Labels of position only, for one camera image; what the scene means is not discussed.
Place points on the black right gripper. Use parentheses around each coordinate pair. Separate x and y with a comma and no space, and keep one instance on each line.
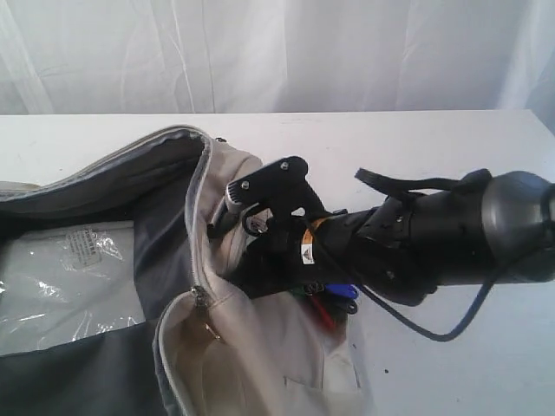
(280,259)

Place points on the colourful key tag bunch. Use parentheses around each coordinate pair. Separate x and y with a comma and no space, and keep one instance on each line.
(330,304)

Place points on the cream canvas duffel bag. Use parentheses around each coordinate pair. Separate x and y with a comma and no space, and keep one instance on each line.
(204,348)

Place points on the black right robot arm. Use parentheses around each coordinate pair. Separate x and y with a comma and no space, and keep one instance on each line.
(427,233)

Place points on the clear plastic packet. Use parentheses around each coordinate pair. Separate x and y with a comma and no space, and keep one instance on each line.
(67,284)

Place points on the white backdrop curtain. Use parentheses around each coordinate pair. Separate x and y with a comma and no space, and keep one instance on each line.
(188,57)

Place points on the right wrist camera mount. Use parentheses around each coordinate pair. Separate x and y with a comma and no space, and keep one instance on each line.
(280,187)

